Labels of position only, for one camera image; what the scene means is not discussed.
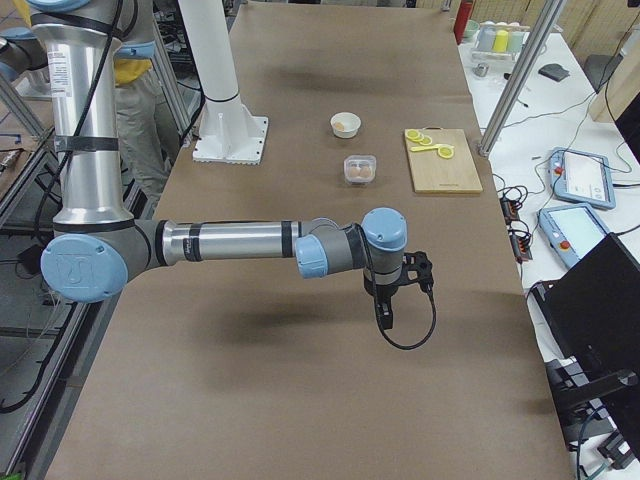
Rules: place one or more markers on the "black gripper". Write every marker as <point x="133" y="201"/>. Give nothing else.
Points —
<point x="380" y="291"/>

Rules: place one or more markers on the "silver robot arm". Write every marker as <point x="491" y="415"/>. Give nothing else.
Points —
<point x="99" y="246"/>

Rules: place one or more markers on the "clear plastic egg box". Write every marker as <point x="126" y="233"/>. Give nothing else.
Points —
<point x="360" y="161"/>

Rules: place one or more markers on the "wooden cutting board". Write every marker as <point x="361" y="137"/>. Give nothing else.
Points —
<point x="432" y="174"/>

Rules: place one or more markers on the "black power strip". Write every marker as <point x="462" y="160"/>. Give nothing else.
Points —
<point x="519" y="233"/>

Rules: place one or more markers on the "lemon slice on knife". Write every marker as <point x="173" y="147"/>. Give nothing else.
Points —
<point x="445" y="151"/>

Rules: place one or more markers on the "yellow toy knife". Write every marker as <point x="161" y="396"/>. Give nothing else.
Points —
<point x="426" y="148"/>

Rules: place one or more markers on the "white bowl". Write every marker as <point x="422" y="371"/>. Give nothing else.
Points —
<point x="351" y="122"/>

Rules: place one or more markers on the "lower blue teach pendant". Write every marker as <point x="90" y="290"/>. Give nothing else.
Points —
<point x="572" y="230"/>

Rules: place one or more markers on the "blue teach pendant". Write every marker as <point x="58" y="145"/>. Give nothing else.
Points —
<point x="578" y="176"/>
<point x="572" y="230"/>

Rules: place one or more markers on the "black monitor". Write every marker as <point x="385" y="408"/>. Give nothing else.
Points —
<point x="593" y="313"/>

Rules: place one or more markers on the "upper blue teach pendant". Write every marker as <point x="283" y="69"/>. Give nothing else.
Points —
<point x="578" y="176"/>

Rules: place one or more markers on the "small metal cup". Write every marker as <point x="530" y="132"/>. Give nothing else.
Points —
<point x="481" y="70"/>

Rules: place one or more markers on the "person in beige clothes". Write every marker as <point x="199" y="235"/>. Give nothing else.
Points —
<point x="148" y="136"/>

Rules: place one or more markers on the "yellow cup on rack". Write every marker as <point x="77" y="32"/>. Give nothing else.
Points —
<point x="501" y="40"/>

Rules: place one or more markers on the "black square pad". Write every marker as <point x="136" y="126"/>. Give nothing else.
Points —
<point x="554" y="71"/>

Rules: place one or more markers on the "grey cup on rack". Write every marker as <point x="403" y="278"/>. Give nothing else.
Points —
<point x="486" y="39"/>

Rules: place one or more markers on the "green bowl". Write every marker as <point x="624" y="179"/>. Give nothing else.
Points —
<point x="471" y="28"/>

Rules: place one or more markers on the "light blue cup on rack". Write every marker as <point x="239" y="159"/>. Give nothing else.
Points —
<point x="515" y="41"/>

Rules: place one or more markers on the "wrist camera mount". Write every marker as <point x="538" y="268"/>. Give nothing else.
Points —
<point x="417" y="269"/>

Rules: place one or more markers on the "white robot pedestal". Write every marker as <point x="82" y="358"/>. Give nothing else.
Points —
<point x="227" y="131"/>

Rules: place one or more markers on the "aluminium frame post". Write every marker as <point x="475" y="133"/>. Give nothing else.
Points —
<point x="536" y="39"/>

